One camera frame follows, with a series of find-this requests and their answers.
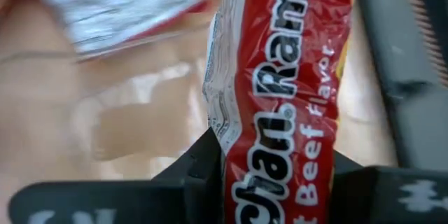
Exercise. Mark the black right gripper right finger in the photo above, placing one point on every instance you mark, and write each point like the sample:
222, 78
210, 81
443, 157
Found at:
385, 196

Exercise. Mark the clear plastic bin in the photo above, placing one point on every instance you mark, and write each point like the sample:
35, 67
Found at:
157, 73

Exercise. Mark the red beef ramen packet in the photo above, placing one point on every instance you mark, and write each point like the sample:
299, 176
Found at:
287, 77
119, 10

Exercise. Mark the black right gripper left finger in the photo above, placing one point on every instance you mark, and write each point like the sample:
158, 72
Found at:
140, 203

